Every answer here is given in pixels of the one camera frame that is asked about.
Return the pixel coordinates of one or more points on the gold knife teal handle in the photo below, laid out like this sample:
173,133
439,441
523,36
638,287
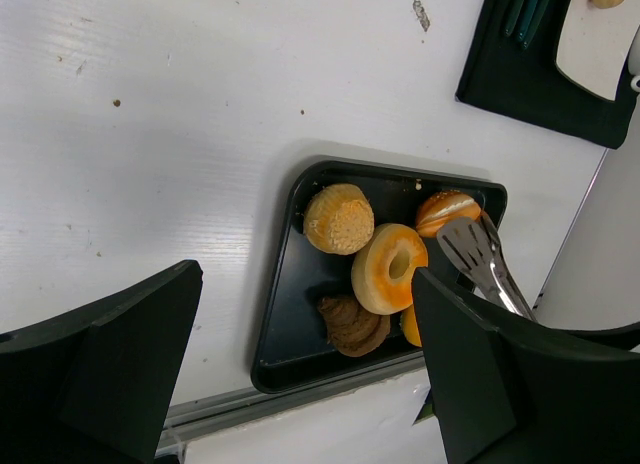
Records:
512,16

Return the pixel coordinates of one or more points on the gold spoon teal handle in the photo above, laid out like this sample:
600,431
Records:
526,17

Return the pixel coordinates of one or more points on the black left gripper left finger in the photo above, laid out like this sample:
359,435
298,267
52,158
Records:
94,384

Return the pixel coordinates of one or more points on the aluminium front rail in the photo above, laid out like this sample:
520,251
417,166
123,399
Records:
196,419

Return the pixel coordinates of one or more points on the pale glazed ring donut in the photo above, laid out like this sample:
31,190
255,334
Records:
383,270

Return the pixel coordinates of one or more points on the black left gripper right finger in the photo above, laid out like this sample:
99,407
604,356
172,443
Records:
508,390

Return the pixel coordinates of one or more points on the small round muffin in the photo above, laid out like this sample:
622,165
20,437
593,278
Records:
339,220

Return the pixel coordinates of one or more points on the orange glazed donut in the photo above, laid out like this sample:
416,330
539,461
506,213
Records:
409,326

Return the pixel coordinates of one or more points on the white square plate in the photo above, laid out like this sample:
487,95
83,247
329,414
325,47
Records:
594,44

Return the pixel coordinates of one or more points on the stainless steel serving tongs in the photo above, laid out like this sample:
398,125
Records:
475,249

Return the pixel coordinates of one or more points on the black cloth placemat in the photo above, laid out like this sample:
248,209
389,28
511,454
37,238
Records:
524,84

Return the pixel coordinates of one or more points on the orange sesame bun with cream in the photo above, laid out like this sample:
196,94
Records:
443,207

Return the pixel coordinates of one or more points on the gold fork teal handle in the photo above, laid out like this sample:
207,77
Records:
539,13

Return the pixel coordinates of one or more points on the black rectangular baking tray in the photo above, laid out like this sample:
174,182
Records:
292,350

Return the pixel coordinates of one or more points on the white cup with handle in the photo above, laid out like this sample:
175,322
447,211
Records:
633,62

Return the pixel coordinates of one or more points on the brown chocolate croissant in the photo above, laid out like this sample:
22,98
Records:
351,329

